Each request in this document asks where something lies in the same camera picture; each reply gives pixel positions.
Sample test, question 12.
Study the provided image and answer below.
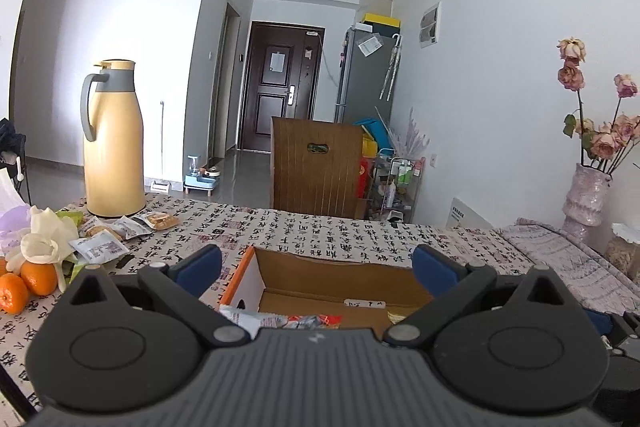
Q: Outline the white rice cracker packet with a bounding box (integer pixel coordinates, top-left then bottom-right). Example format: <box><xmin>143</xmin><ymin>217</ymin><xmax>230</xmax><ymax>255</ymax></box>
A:
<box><xmin>218</xmin><ymin>305</ymin><xmax>289</xmax><ymax>341</ymax></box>

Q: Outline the large white printed sachet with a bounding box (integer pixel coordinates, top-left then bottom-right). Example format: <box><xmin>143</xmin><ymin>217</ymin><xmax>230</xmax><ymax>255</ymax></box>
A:
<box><xmin>67</xmin><ymin>229</ymin><xmax>131</xmax><ymax>264</ymax></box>

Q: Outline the white paper sheet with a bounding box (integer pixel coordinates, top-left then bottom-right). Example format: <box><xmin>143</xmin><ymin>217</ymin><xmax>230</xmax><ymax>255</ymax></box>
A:
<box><xmin>357</xmin><ymin>34</ymin><xmax>384</xmax><ymax>57</ymax></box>

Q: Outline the brown cookie sachet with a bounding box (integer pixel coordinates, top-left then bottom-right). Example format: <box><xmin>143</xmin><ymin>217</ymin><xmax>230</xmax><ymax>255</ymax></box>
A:
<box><xmin>80</xmin><ymin>217</ymin><xmax>117</xmax><ymax>239</ymax></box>

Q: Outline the red cardboard box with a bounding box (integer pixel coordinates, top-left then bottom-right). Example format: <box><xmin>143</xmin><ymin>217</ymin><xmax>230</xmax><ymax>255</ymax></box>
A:
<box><xmin>218</xmin><ymin>245</ymin><xmax>437</xmax><ymax>343</ymax></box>

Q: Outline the pink textured vase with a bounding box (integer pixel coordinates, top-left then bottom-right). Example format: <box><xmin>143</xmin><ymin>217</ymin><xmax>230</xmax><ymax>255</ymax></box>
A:
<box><xmin>562</xmin><ymin>163</ymin><xmax>614</xmax><ymax>238</ymax></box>

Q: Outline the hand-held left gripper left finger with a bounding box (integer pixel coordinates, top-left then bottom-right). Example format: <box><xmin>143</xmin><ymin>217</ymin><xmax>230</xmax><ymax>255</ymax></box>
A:
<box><xmin>66</xmin><ymin>244</ymin><xmax>257</xmax><ymax>349</ymax></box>

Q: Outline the grey fridge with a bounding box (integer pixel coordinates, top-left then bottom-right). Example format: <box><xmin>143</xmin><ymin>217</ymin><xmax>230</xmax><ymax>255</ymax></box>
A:
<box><xmin>334</xmin><ymin>26</ymin><xmax>401</xmax><ymax>126</ymax></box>

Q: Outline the white plastic bag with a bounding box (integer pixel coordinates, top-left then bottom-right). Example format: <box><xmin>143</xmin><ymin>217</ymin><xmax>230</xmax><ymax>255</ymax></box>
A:
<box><xmin>0</xmin><ymin>167</ymin><xmax>31</xmax><ymax>213</ymax></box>

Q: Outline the dark brown entrance door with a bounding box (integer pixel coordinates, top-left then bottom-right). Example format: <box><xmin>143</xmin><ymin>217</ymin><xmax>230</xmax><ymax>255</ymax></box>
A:
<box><xmin>237</xmin><ymin>21</ymin><xmax>325</xmax><ymax>153</ymax></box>

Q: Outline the yellow thermos jug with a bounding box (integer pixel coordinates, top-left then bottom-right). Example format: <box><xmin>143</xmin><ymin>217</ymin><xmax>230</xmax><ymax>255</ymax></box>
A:
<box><xmin>81</xmin><ymin>59</ymin><xmax>147</xmax><ymax>219</ymax></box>

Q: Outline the side room door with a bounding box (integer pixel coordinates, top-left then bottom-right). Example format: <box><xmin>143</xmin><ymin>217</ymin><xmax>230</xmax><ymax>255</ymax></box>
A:
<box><xmin>212</xmin><ymin>2</ymin><xmax>241</xmax><ymax>158</ymax></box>

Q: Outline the white flat mop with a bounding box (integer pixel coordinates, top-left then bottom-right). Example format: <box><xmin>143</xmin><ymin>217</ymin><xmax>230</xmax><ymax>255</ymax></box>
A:
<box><xmin>149</xmin><ymin>100</ymin><xmax>171</xmax><ymax>193</ymax></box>

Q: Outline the blue pet water dispenser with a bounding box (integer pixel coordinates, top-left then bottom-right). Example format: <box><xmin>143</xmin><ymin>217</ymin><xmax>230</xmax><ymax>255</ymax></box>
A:
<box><xmin>184</xmin><ymin>155</ymin><xmax>221</xmax><ymax>196</ymax></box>

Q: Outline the red gift box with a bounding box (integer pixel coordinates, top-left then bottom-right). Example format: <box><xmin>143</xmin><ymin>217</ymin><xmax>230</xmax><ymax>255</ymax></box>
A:
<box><xmin>356</xmin><ymin>157</ymin><xmax>374</xmax><ymax>200</ymax></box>

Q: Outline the dark clothing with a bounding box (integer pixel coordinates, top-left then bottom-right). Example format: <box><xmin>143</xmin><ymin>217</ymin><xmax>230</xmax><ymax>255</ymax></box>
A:
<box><xmin>0</xmin><ymin>118</ymin><xmax>27</xmax><ymax>168</ymax></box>

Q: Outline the white leaning panel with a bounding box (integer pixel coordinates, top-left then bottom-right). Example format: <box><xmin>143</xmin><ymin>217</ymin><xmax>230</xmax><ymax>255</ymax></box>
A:
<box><xmin>446</xmin><ymin>197</ymin><xmax>494</xmax><ymax>229</ymax></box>

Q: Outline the pale feather decoration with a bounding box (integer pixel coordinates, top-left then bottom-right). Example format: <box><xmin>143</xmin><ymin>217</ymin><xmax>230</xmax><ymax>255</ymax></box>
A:
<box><xmin>392</xmin><ymin>107</ymin><xmax>431</xmax><ymax>158</ymax></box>

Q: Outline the clear cookie packet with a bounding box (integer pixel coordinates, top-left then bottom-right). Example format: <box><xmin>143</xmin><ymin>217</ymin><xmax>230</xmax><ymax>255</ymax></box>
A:
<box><xmin>135</xmin><ymin>211</ymin><xmax>180</xmax><ymax>232</ymax></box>

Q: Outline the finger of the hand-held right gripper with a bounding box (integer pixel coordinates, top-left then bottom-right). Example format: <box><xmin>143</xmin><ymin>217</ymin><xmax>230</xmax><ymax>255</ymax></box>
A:
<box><xmin>582</xmin><ymin>308</ymin><xmax>640</xmax><ymax>351</ymax></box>

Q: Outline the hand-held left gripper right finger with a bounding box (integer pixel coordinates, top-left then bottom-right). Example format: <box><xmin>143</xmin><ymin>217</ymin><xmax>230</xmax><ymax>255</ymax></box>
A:
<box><xmin>384</xmin><ymin>244</ymin><xmax>571</xmax><ymax>349</ymax></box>

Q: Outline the wooden chair back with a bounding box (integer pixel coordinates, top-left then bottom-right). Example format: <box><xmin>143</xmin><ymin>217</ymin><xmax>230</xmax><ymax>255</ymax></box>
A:
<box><xmin>271</xmin><ymin>117</ymin><xmax>365</xmax><ymax>221</ymax></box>

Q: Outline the white folded umbrella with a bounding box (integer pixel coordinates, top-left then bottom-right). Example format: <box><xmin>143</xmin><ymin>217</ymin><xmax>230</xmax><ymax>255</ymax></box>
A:
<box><xmin>378</xmin><ymin>33</ymin><xmax>403</xmax><ymax>102</ymax></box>

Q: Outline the wire rack cart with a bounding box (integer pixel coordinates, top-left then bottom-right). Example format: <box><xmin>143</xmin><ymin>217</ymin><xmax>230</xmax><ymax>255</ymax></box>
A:
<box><xmin>367</xmin><ymin>154</ymin><xmax>425</xmax><ymax>224</ymax></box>

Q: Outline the grey patterned cloth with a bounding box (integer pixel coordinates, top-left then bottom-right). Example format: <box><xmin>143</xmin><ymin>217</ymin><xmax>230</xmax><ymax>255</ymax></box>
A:
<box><xmin>500</xmin><ymin>217</ymin><xmax>640</xmax><ymax>314</ymax></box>

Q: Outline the bunch of dried roses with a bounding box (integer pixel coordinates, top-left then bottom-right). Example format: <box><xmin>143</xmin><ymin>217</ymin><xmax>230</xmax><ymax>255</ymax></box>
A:
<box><xmin>557</xmin><ymin>38</ymin><xmax>640</xmax><ymax>173</ymax></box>

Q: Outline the white wall panel box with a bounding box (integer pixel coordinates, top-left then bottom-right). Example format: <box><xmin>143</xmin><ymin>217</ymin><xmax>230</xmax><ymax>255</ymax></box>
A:
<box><xmin>417</xmin><ymin>1</ymin><xmax>442</xmax><ymax>49</ymax></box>

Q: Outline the cream rubber glove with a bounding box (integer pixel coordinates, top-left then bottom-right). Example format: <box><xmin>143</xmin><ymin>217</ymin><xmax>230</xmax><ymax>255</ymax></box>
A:
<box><xmin>7</xmin><ymin>206</ymin><xmax>81</xmax><ymax>294</ymax></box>

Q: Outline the clear storage jar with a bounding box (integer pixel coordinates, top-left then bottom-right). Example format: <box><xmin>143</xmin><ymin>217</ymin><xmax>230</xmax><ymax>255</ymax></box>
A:
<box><xmin>605</xmin><ymin>223</ymin><xmax>640</xmax><ymax>283</ymax></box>

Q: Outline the purple plastic bag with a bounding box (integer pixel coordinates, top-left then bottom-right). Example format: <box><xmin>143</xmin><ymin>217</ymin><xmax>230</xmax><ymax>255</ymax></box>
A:
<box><xmin>0</xmin><ymin>204</ymin><xmax>34</xmax><ymax>258</ymax></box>

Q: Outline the yellow box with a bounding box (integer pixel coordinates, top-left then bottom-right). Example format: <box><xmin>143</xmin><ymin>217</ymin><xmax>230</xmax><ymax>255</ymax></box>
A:
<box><xmin>362</xmin><ymin>13</ymin><xmax>402</xmax><ymax>28</ymax></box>

